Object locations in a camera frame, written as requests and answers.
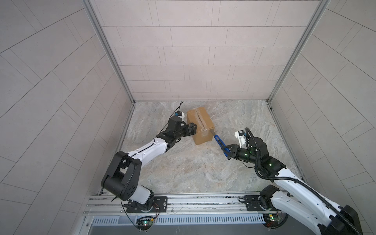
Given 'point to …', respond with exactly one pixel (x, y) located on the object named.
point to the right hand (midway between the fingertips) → (221, 151)
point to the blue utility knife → (222, 144)
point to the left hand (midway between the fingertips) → (195, 125)
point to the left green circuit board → (144, 223)
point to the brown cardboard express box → (200, 116)
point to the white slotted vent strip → (192, 219)
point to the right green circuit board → (271, 220)
